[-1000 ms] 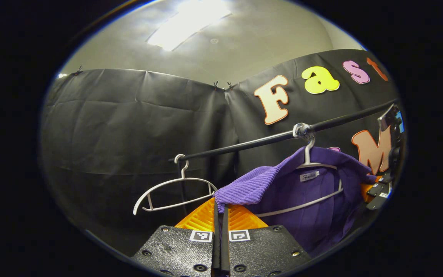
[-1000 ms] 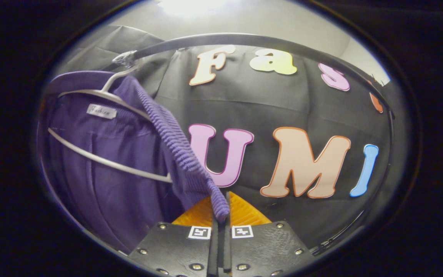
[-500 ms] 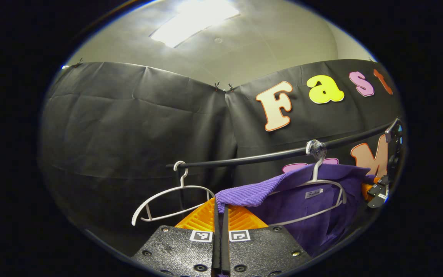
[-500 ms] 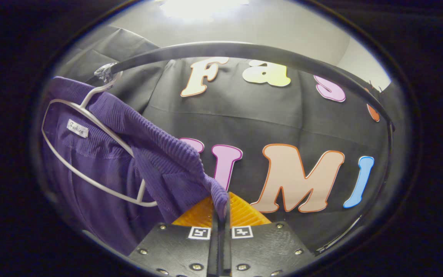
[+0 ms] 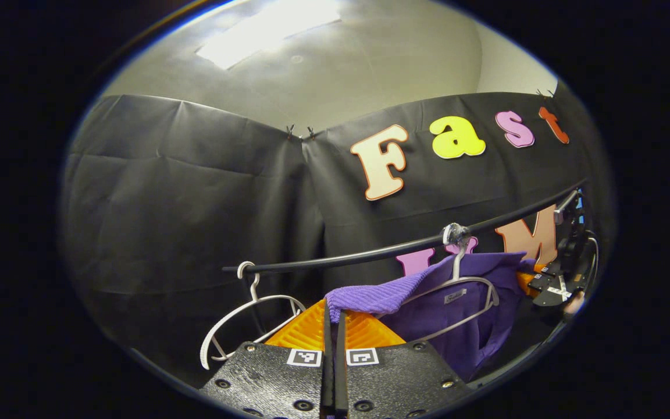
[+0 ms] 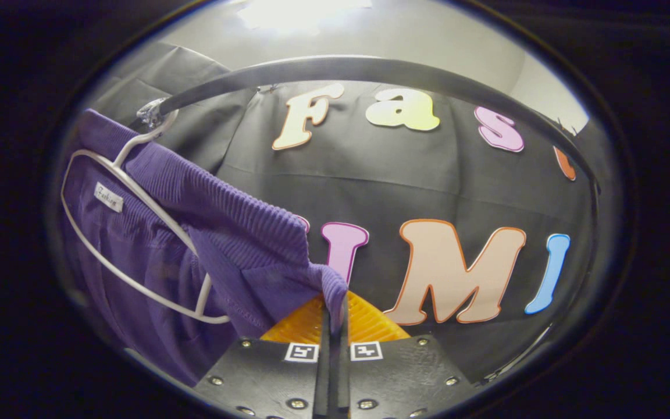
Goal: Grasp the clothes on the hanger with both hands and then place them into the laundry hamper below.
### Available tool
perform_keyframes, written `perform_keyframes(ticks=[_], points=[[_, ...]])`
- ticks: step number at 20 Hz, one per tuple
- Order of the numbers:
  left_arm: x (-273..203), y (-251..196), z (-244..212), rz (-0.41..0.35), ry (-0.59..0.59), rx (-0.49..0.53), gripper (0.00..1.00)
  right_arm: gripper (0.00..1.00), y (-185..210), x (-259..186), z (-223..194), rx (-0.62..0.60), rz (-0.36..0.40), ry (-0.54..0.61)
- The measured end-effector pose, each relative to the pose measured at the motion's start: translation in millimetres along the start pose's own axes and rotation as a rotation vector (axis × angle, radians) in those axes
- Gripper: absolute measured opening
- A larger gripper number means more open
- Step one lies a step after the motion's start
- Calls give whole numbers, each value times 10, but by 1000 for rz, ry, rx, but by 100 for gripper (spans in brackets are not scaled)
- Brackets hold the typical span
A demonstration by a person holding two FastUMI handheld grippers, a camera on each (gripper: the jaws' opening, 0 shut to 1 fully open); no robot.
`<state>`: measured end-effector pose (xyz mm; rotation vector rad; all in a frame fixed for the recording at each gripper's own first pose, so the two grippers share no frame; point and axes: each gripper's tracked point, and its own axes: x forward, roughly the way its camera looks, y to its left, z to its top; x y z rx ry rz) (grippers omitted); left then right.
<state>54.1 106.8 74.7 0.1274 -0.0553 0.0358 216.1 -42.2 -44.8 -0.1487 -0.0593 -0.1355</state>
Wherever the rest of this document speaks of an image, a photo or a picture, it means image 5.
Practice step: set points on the clear tape wad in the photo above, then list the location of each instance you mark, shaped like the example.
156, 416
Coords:
456, 234

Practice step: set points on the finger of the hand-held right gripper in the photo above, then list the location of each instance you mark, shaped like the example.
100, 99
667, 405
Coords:
535, 273
550, 295

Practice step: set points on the white hanger with shirt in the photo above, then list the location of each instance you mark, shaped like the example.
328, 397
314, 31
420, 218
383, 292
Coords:
457, 265

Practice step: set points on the empty white hanger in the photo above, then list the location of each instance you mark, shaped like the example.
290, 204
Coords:
252, 285

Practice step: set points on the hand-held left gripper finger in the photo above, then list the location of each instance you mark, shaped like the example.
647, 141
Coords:
341, 378
327, 372

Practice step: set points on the purple ribbed shirt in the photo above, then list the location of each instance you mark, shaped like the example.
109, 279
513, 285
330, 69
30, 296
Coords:
474, 308

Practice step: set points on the black clothes rack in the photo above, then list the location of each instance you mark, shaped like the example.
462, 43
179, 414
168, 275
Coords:
370, 254

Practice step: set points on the ceiling light panel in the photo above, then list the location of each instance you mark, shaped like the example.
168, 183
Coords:
265, 29

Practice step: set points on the black backdrop cloth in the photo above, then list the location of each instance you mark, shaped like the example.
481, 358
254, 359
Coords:
195, 203

